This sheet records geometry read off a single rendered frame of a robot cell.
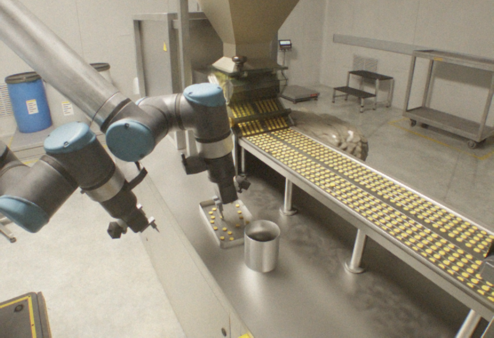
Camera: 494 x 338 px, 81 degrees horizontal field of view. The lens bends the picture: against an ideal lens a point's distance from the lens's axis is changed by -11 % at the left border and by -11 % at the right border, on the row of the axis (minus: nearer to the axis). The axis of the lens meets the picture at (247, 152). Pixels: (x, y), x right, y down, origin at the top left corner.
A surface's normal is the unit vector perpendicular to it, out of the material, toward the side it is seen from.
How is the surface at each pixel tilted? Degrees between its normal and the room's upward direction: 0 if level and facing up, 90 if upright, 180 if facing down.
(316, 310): 0
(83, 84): 66
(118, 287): 0
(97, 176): 99
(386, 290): 0
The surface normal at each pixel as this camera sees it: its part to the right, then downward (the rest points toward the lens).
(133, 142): -0.06, 0.47
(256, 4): 0.44, 0.75
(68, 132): -0.17, -0.74
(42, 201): 0.76, 0.00
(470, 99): -0.87, 0.21
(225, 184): 0.42, 0.55
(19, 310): 0.00, -0.91
